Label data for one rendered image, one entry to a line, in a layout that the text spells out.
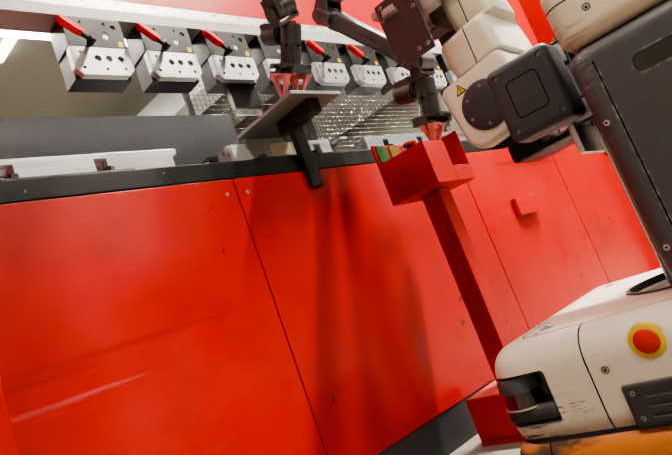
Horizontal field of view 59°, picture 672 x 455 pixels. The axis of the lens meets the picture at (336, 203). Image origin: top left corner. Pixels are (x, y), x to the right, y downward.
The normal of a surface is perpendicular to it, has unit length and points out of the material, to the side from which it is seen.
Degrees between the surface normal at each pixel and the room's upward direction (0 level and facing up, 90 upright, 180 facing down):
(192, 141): 90
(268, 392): 90
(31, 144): 90
